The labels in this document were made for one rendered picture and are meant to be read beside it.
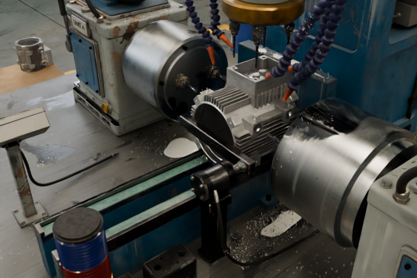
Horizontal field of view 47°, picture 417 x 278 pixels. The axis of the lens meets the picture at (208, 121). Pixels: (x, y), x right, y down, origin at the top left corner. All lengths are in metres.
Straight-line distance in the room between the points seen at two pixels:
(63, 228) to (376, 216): 0.47
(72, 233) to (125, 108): 0.93
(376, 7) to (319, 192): 0.44
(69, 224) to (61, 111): 1.13
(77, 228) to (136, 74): 0.76
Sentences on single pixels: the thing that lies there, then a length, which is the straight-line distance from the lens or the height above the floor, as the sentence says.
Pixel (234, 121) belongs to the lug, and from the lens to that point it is 1.03.
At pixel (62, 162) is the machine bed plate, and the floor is 0.80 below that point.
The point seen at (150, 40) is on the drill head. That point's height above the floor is 1.14.
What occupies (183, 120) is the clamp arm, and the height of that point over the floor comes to 1.02.
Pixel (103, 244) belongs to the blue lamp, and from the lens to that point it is 0.62.
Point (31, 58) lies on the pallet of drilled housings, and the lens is 3.64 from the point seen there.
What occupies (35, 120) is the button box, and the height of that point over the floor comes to 1.07.
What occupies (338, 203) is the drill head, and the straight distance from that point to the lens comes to 0.85.
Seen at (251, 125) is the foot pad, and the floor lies 1.07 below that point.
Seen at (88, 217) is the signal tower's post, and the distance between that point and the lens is 0.61.
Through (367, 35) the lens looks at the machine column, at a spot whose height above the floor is 1.23.
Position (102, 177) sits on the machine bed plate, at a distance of 1.36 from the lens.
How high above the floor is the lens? 1.62
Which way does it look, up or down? 31 degrees down
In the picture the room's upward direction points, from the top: 1 degrees counter-clockwise
